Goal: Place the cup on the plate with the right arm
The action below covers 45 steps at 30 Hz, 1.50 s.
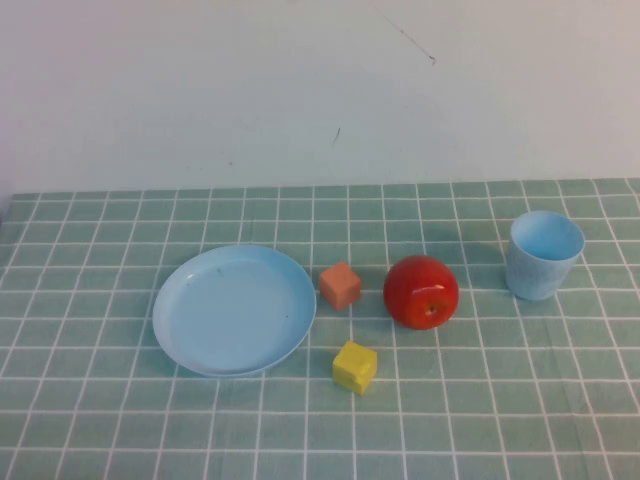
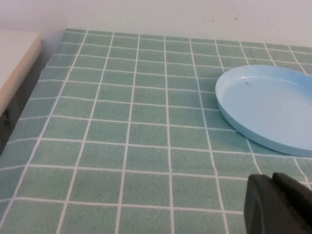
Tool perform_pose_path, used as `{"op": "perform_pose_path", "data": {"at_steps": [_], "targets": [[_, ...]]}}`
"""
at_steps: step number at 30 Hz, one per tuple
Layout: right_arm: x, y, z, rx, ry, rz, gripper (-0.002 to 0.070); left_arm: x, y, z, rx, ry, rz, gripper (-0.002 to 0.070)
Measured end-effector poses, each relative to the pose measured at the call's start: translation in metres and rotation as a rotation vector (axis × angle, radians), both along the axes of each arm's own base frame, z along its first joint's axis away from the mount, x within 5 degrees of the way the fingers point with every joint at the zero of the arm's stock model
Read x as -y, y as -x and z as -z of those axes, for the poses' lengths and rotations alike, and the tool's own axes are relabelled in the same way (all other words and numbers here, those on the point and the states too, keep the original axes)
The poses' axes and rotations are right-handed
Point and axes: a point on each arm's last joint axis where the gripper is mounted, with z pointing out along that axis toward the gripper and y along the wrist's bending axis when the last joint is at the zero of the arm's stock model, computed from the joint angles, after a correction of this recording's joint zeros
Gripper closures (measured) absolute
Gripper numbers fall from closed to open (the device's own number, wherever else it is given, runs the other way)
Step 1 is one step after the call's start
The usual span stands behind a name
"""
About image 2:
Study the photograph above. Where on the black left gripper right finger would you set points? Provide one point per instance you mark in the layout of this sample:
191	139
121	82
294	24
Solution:
296	195

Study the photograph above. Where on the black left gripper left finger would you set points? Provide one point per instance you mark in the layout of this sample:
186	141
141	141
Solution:
258	204

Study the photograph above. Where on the light blue round plate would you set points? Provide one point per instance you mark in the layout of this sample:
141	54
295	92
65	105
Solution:
265	109

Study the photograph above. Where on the green checked tablecloth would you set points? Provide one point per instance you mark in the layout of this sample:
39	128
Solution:
136	136

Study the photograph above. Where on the white side table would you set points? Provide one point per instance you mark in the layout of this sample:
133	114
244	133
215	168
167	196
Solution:
17	63

